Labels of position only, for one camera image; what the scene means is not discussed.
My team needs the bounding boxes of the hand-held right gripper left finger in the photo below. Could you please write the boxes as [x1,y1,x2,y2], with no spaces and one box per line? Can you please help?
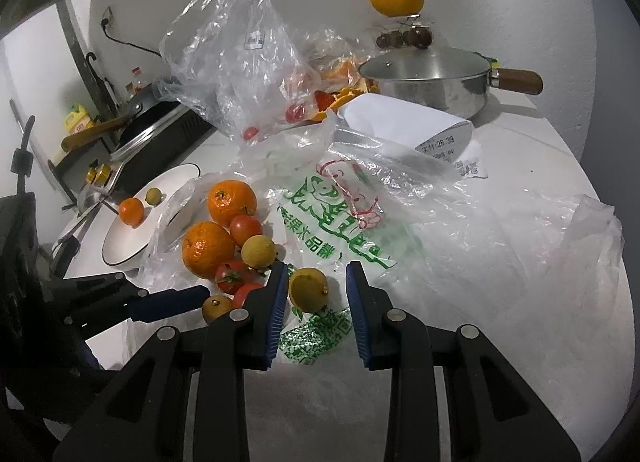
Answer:
[52,262,291,462]

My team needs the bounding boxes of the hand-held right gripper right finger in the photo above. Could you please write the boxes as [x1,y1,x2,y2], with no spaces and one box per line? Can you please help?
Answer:
[345,261,583,462]

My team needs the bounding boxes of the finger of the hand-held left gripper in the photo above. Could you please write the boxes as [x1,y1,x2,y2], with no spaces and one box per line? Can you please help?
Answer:
[45,271,212,332]

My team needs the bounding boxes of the red tomato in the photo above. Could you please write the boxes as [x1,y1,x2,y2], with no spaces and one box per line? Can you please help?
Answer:
[215,260,257,295]
[229,213,263,248]
[232,282,265,308]

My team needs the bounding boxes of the white plate with black rim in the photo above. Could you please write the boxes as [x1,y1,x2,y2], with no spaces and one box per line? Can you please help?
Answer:
[102,163,203,268]

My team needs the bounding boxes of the green printed plastic bag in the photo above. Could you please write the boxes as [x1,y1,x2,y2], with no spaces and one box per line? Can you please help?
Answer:
[137,117,531,373]

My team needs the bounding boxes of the small mandarin orange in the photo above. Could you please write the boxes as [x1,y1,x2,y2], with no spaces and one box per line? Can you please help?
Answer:
[118,197,146,229]

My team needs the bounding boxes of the clear box of dark fruits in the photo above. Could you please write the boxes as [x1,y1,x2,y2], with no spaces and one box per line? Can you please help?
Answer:
[375,24,433,50]

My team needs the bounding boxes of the black metal rack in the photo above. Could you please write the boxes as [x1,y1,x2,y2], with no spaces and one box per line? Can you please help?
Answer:
[47,139,118,185]

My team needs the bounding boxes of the yellow detergent bottle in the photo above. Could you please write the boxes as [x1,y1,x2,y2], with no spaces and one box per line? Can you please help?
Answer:
[64,102,96,135]

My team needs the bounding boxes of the silver induction cooker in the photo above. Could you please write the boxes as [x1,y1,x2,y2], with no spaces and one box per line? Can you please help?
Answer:
[82,102,216,193]

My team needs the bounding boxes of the white paper receipt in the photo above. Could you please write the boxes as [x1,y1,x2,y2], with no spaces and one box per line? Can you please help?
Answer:
[337,93,488,178]

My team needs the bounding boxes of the black umbrella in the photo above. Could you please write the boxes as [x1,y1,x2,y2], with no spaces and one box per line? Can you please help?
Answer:
[82,52,118,118]

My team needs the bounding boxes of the orange peel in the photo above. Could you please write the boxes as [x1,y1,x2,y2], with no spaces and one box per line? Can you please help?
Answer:
[305,82,381,123]

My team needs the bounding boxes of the thin translucent plastic bag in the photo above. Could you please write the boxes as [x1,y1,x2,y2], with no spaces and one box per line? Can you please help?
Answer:
[500,192,628,373]

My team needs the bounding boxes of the grey vertical pipe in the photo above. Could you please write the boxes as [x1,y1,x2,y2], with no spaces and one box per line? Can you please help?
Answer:
[57,0,98,113]

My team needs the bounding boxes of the orange pieces in bag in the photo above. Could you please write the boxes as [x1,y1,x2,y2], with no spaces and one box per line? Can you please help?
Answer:
[320,54,373,88]

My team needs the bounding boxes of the crumpled clear plastic bag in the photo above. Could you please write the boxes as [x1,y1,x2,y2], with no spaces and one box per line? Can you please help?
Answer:
[155,0,371,143]

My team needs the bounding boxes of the black wok with wooden handle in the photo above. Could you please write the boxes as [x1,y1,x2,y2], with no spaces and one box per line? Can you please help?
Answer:
[61,87,177,153]

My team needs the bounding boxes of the steel saucepan with wooden handle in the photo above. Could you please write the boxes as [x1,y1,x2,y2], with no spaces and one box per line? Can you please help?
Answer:
[357,48,544,120]

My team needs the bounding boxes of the black power cable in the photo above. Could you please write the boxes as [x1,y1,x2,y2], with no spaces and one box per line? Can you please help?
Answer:
[102,24,166,59]

